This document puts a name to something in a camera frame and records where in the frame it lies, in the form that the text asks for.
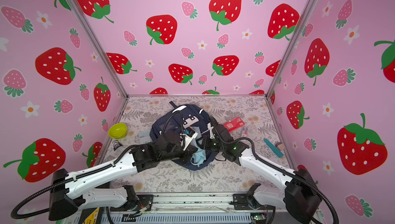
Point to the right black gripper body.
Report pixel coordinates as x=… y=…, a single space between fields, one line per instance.
x=211 y=144

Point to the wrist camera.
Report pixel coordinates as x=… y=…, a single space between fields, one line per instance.
x=190 y=133
x=209 y=129

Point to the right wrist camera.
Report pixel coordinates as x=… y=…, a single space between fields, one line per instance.
x=209 y=129

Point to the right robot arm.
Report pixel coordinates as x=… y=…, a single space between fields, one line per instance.
x=302 y=197

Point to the red small card pack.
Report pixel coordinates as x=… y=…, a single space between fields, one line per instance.
x=234 y=124

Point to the teal pen case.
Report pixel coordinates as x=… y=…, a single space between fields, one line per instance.
x=275 y=150

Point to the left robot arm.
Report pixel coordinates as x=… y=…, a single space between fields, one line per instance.
x=67 y=193

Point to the small dark snack packet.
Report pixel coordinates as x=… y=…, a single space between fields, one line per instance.
x=116 y=145

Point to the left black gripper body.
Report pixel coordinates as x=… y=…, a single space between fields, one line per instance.
x=178 y=153

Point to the navy blue student backpack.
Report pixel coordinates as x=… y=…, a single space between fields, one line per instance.
x=188 y=115

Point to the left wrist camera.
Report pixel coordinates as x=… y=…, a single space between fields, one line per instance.
x=190 y=133

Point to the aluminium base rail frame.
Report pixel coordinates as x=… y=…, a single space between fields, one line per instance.
x=194 y=208

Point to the green lid clear jar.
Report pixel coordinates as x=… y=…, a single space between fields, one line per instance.
x=118 y=131

